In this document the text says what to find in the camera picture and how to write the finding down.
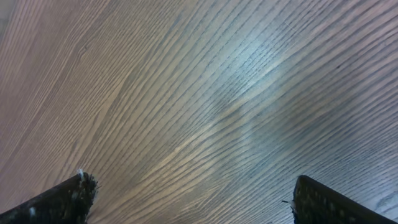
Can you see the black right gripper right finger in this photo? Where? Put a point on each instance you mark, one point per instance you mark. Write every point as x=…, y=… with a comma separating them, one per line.
x=315, y=203

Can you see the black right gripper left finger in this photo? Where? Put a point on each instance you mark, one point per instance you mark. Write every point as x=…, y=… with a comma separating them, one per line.
x=66, y=203

